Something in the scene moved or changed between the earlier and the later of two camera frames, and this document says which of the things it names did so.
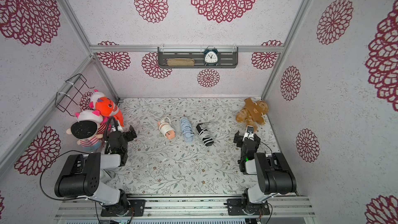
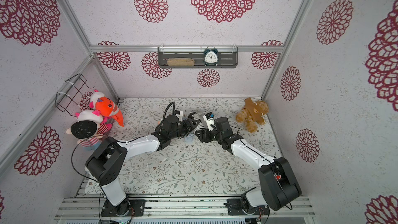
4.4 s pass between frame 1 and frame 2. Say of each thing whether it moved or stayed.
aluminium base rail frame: stayed
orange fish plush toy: stayed
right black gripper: moved
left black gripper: moved
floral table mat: stayed
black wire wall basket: stayed
